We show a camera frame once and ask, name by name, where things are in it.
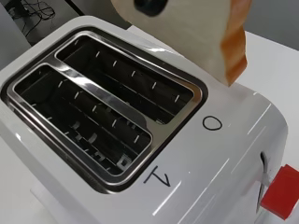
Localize slice of toast bread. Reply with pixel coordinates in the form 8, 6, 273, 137
110, 0, 252, 88

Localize black floor cables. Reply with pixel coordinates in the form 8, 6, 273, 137
6, 0, 57, 38

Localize steel toaster with red lever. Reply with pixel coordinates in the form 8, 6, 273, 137
0, 15, 289, 224

